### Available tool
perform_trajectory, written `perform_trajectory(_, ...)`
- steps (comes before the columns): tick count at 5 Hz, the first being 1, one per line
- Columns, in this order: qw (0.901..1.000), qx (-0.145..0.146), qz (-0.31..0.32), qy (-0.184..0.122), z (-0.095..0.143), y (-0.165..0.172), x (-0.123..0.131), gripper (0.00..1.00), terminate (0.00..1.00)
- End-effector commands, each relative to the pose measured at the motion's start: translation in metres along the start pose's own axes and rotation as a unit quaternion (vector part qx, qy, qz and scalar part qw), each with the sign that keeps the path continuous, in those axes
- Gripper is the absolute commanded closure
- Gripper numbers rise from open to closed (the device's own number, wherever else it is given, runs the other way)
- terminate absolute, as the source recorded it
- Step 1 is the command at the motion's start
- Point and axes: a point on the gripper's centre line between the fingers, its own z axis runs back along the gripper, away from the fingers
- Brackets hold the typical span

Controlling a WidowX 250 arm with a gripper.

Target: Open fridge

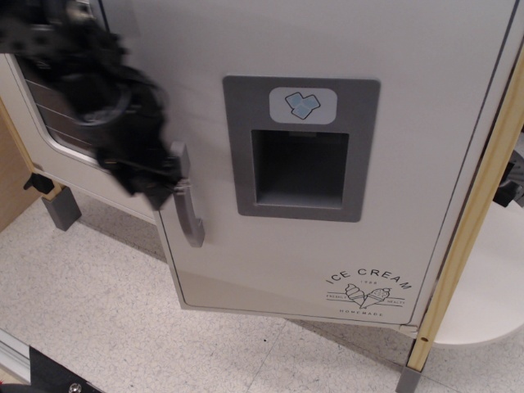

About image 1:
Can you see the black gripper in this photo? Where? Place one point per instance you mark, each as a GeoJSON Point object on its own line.
{"type": "Point", "coordinates": [126, 140]}

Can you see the grey fridge door handle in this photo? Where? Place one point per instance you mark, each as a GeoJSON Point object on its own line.
{"type": "Point", "coordinates": [191, 225]}

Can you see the white toy fridge door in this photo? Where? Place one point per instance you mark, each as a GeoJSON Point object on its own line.
{"type": "Point", "coordinates": [442, 66]}

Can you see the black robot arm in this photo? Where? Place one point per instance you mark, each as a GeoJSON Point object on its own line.
{"type": "Point", "coordinates": [67, 49]}

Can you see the grey left foot cap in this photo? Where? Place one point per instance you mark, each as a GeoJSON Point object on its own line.
{"type": "Point", "coordinates": [63, 209]}

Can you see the grey foot cap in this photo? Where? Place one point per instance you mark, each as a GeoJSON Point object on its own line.
{"type": "Point", "coordinates": [63, 209]}
{"type": "Point", "coordinates": [409, 380]}

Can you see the black left clamp knob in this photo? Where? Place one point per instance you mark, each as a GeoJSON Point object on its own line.
{"type": "Point", "coordinates": [41, 183]}

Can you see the black clamp knob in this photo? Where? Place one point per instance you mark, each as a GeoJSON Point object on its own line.
{"type": "Point", "coordinates": [511, 185]}
{"type": "Point", "coordinates": [41, 183]}

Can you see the white oven door with window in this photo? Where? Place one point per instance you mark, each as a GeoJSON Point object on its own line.
{"type": "Point", "coordinates": [43, 121]}

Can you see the light wooden left panel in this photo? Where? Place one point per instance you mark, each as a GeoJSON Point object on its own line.
{"type": "Point", "coordinates": [16, 168]}

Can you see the grey ice dispenser panel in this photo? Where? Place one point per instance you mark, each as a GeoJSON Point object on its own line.
{"type": "Point", "coordinates": [301, 146]}

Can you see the white toy kitchen cabinet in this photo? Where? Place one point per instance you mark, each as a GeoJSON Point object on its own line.
{"type": "Point", "coordinates": [301, 159]}

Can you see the grey right foot cap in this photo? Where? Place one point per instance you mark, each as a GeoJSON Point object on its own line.
{"type": "Point", "coordinates": [409, 380]}

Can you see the black right clamp knob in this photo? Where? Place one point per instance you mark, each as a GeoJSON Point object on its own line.
{"type": "Point", "coordinates": [511, 185]}

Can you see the black base plate with screw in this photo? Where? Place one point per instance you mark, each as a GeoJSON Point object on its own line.
{"type": "Point", "coordinates": [48, 376]}

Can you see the aluminium rail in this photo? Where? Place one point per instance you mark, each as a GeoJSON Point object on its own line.
{"type": "Point", "coordinates": [15, 357]}

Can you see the light wooden right post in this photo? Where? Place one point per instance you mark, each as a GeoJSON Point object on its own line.
{"type": "Point", "coordinates": [494, 158]}

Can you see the white round base plate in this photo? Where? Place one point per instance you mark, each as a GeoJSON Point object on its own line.
{"type": "Point", "coordinates": [487, 304]}

